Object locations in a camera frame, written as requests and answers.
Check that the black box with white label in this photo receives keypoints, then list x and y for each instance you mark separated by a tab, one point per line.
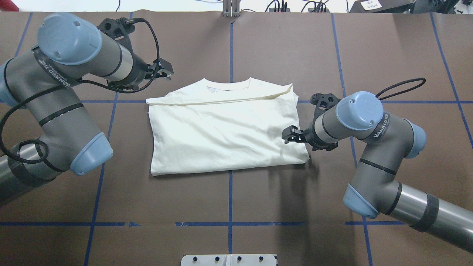
383	6

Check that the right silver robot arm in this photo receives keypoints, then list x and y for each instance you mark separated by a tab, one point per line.
388	140

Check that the white camera mast with base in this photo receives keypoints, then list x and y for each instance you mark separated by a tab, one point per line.
263	259

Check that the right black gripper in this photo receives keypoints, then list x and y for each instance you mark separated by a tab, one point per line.
309	137

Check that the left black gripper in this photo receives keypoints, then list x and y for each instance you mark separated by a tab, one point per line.
139	69

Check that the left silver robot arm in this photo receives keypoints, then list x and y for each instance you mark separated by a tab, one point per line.
119	55

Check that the aluminium frame post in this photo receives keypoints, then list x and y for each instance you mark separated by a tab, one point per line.
231	8

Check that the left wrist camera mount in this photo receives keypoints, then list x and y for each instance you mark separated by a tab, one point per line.
119	29

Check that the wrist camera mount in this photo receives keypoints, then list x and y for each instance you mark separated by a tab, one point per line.
119	29
323	102

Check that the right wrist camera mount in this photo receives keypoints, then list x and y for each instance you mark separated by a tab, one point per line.
323	102

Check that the cream long-sleeve cat shirt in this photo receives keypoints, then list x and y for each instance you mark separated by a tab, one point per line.
209	126

